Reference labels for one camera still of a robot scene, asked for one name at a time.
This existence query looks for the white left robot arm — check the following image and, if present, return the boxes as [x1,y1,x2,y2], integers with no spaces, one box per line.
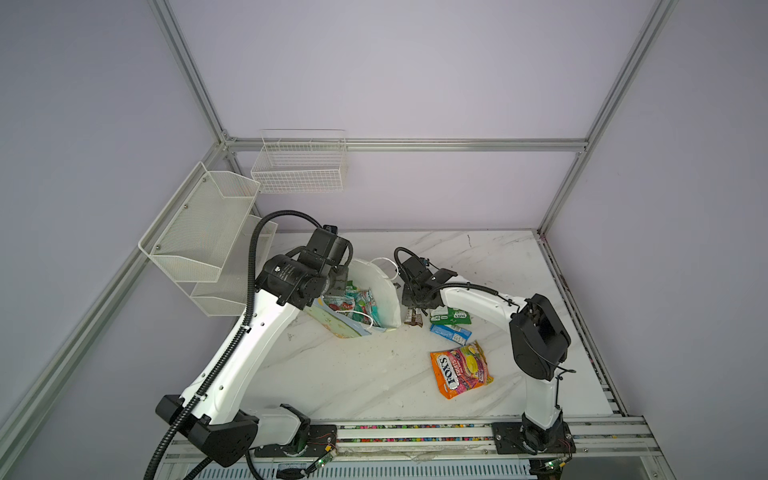
[145,250,348,479]

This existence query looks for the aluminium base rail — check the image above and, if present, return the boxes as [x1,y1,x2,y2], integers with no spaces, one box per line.
[195,416,675,479]

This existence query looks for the blue snack packet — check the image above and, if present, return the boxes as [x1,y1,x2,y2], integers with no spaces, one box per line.
[430,324,472,346]

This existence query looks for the teal Fox's candy bag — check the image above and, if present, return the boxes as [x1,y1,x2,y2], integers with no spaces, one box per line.
[323,289,358,315]
[346,284,381,328]

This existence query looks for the aluminium frame posts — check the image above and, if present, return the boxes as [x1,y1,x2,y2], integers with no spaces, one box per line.
[1,1,677,476]

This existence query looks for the green candy bag right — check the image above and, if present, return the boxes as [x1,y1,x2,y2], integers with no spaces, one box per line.
[430,306,472,326]

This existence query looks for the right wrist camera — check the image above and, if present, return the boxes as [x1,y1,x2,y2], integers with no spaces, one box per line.
[401,256,432,282]

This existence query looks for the white mesh shelf lower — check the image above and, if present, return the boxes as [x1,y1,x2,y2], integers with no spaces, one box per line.
[190,215,261,317]

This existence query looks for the white printed paper bag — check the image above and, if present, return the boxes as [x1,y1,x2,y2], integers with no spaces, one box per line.
[304,259,402,339]

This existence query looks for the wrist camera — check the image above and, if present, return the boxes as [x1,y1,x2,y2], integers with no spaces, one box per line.
[299,225,354,270]
[401,256,432,282]

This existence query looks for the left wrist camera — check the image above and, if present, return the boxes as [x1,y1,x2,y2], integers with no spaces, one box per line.
[299,225,354,270]

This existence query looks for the orange Fox's candy bag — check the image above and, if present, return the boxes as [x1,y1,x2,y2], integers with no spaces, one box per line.
[429,341,494,400]

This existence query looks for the black corrugated cable left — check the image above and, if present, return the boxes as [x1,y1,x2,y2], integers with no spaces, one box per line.
[142,209,325,480]

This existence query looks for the white wire basket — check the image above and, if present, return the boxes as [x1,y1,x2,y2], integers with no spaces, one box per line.
[251,129,348,194]

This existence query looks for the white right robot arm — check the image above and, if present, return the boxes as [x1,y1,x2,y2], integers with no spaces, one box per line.
[399,265,573,454]

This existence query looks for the white mesh shelf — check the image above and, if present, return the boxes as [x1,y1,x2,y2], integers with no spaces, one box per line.
[190,215,261,317]
[138,163,260,283]

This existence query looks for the white mesh shelf upper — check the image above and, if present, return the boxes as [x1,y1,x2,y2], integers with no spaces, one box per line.
[138,163,260,283]

